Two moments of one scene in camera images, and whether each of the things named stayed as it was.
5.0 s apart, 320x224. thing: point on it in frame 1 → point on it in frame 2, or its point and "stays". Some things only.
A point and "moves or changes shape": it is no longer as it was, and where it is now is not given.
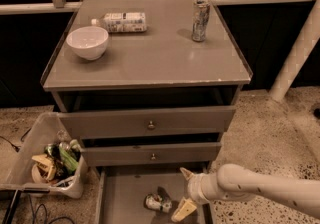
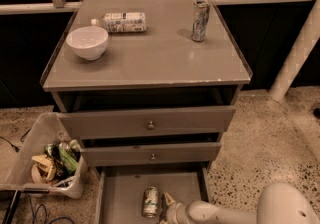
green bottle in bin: (68, 158) stays
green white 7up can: (156, 202) moves or changes shape
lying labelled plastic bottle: (122, 22) stays
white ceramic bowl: (88, 42) stays
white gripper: (194, 187) → (174, 212)
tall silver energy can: (200, 15) stays
